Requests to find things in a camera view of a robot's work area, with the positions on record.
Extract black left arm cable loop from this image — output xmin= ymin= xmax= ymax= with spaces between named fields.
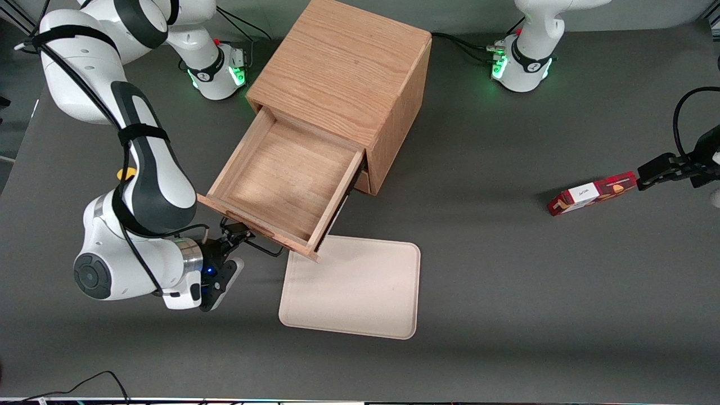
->
xmin=673 ymin=86 xmax=720 ymax=161

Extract thin black floor cable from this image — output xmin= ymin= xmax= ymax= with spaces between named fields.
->
xmin=0 ymin=371 xmax=131 ymax=404

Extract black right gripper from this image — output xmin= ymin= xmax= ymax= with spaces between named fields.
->
xmin=200 ymin=222 xmax=255 ymax=283

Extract black left base cables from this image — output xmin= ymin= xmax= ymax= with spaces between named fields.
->
xmin=432 ymin=17 xmax=527 ymax=62

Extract wooden drawer cabinet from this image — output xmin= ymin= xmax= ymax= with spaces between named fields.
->
xmin=246 ymin=0 xmax=433 ymax=196

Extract red snack box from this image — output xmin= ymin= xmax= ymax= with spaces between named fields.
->
xmin=547 ymin=171 xmax=638 ymax=217

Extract black base cables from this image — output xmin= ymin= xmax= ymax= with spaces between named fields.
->
xmin=215 ymin=10 xmax=273 ymax=43
xmin=432 ymin=17 xmax=527 ymax=62

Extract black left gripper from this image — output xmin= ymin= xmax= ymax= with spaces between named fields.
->
xmin=637 ymin=125 xmax=720 ymax=192

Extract beige plastic tray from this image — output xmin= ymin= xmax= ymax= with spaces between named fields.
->
xmin=278 ymin=235 xmax=421 ymax=340

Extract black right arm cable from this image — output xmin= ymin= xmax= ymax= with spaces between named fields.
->
xmin=14 ymin=33 xmax=210 ymax=297

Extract black right base cables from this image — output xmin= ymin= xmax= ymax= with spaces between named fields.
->
xmin=215 ymin=10 xmax=273 ymax=43

